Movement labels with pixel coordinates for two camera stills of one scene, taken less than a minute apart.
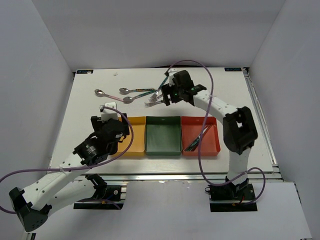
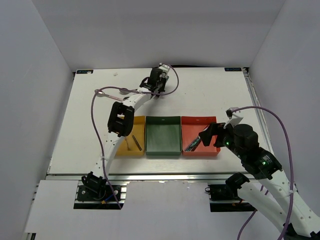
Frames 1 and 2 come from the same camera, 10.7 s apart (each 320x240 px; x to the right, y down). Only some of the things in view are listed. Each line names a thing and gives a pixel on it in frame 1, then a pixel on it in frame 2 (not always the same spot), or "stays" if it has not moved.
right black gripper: [166, 90] → [216, 129]
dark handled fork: [148, 104] → [137, 143]
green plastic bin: [163, 135] stays
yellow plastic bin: [138, 147] stays
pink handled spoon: [100, 93] stays
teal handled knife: [193, 145] stays
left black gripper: [98, 125] → [163, 89]
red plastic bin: [192, 128] stays
